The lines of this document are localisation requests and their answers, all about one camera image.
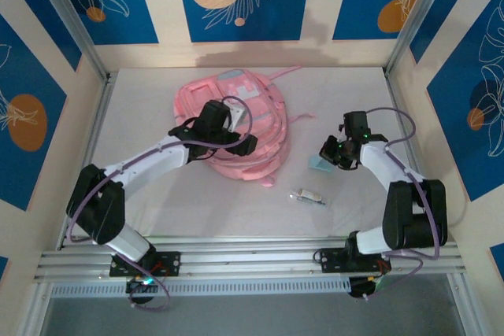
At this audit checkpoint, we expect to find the light blue card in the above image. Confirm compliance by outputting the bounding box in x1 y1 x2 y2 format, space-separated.
308 153 335 172

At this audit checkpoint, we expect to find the pink school backpack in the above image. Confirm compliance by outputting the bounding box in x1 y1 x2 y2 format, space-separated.
172 66 316 188

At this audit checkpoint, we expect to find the black controller box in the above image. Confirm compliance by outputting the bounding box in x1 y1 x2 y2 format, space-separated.
348 275 386 301
125 277 159 305

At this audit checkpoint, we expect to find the white left camera mount bracket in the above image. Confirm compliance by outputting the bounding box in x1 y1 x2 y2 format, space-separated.
226 102 246 131

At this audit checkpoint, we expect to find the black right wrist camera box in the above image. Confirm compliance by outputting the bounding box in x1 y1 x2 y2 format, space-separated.
343 110 370 137

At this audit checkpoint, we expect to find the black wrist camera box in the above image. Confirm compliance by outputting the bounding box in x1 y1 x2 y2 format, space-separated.
199 101 230 132
343 110 370 137

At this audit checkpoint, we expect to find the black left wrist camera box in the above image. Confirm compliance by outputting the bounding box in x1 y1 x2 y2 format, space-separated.
199 101 230 132

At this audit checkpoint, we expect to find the aluminium side rail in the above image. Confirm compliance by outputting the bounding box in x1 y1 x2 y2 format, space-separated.
58 72 116 250
384 68 444 242

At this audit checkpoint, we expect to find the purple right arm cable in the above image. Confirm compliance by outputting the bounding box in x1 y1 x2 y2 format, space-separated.
364 106 441 301

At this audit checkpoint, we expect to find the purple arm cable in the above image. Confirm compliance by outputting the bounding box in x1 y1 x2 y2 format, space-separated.
66 95 253 311
364 106 441 301

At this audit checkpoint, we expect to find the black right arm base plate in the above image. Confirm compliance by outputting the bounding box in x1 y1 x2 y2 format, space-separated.
317 247 391 274

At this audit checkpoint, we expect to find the aluminium mounting rail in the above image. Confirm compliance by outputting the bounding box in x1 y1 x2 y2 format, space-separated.
33 235 468 284

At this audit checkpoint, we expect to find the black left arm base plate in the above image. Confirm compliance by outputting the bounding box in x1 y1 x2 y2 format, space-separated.
109 251 182 278

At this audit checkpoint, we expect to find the white slotted cable duct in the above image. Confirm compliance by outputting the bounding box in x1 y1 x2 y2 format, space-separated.
49 277 351 298

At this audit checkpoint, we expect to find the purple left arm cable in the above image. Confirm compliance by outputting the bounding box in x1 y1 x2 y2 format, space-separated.
66 95 253 311

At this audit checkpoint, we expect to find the aluminium frame post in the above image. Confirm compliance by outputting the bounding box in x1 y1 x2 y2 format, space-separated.
29 0 113 81
384 0 460 77

